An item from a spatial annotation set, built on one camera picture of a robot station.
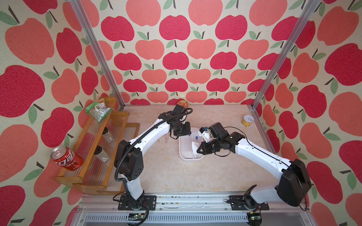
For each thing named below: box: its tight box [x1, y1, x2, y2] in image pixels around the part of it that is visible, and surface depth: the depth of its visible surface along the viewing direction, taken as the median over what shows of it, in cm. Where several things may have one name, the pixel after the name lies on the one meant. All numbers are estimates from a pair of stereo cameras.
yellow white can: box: [241, 114, 255, 127], surface depth 107 cm
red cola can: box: [49, 145, 84, 171], surface depth 53 cm
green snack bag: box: [85, 97, 114, 124], surface depth 76 cm
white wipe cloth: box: [191, 141, 200, 155], surface depth 81 cm
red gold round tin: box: [176, 99, 189, 109], surface depth 121 cm
